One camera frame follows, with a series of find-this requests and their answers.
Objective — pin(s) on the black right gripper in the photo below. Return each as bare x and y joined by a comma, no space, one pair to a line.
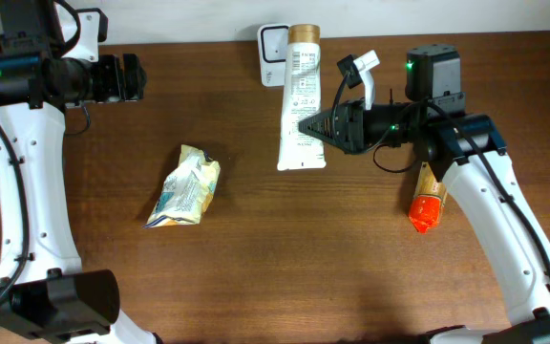
351,117

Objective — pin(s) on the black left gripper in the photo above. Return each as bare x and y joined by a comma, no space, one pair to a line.
116,88

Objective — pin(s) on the white tube gold cap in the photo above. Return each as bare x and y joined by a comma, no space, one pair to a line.
301,100

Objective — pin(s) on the orange spaghetti packet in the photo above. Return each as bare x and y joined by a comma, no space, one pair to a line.
428,201

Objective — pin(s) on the cream snack bag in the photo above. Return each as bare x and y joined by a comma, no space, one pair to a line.
187,191

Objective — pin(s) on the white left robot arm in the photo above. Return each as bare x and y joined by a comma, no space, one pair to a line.
50,63

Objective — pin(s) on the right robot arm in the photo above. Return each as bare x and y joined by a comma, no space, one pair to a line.
468,155

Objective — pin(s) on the white barcode scanner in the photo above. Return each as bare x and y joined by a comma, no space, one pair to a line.
272,44

